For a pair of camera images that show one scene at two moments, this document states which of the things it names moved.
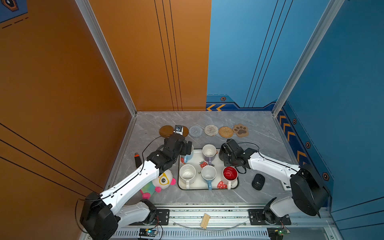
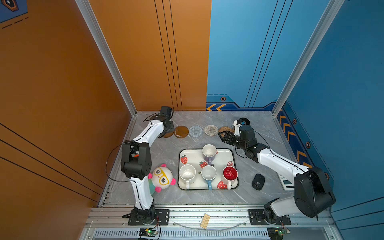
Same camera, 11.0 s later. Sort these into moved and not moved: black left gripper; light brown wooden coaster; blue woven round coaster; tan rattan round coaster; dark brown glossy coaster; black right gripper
Moved: black left gripper; black right gripper
Not moved: tan rattan round coaster; blue woven round coaster; light brown wooden coaster; dark brown glossy coaster
